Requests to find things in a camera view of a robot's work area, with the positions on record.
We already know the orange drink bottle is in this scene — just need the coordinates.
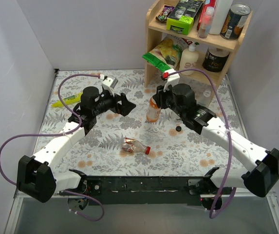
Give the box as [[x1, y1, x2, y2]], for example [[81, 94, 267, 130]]
[[146, 97, 161, 122]]

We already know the black bottle cap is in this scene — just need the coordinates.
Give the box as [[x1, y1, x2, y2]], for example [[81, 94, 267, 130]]
[[175, 126, 182, 132]]

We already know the red-cap clear bottle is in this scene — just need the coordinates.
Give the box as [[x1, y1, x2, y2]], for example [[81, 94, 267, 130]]
[[122, 137, 151, 155]]

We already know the clear green-label water bottle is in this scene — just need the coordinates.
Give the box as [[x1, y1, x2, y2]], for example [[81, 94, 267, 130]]
[[201, 89, 211, 107]]

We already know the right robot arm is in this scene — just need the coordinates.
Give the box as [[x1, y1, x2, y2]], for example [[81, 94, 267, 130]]
[[153, 83, 279, 197]]

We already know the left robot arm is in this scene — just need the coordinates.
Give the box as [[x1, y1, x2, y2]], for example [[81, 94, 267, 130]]
[[17, 86, 136, 203]]

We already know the white pump lotion bottle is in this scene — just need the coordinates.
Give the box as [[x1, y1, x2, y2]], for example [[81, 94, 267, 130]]
[[179, 42, 199, 70]]

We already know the pink spray bottle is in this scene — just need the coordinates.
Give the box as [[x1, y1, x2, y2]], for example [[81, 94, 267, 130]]
[[198, 6, 215, 39]]

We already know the white tall bottle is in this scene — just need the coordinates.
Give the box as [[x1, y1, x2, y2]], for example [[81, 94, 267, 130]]
[[209, 0, 233, 35]]

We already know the floral table mat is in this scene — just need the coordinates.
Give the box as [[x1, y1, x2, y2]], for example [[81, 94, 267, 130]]
[[28, 69, 242, 177]]

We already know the green chips bag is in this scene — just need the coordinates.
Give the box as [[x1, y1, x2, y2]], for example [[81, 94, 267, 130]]
[[142, 40, 183, 72]]

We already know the yellow green tube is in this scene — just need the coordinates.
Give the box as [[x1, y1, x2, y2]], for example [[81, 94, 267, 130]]
[[51, 92, 83, 107]]

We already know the cassava chips bag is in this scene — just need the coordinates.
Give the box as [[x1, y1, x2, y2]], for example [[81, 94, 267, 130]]
[[163, 34, 193, 50]]

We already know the wooden shelf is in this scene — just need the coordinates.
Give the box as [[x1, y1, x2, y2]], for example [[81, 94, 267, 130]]
[[144, 0, 253, 96]]

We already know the black canister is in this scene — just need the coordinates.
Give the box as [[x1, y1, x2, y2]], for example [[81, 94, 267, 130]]
[[202, 47, 230, 73]]

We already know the green black box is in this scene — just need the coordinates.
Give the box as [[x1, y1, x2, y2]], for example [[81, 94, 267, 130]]
[[167, 0, 204, 35]]

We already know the dark snack packet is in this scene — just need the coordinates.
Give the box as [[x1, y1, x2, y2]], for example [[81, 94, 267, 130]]
[[155, 5, 175, 23]]

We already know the red white carton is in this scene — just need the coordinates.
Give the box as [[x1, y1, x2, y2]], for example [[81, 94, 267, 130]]
[[197, 0, 216, 30]]

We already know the tin food can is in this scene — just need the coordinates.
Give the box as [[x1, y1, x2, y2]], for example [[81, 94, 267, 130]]
[[220, 3, 251, 40]]

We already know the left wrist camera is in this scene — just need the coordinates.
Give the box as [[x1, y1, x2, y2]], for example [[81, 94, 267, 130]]
[[99, 74, 118, 96]]

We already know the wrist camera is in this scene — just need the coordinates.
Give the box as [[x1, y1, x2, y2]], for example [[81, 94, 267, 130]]
[[99, 74, 118, 96], [161, 69, 180, 92]]

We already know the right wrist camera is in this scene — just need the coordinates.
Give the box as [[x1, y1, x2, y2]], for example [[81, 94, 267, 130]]
[[161, 69, 180, 92]]

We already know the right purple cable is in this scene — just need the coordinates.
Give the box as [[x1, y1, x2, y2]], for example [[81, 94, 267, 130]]
[[178, 68, 237, 219]]

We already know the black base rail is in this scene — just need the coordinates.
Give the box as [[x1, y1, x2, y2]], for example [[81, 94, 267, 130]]
[[58, 175, 224, 207]]

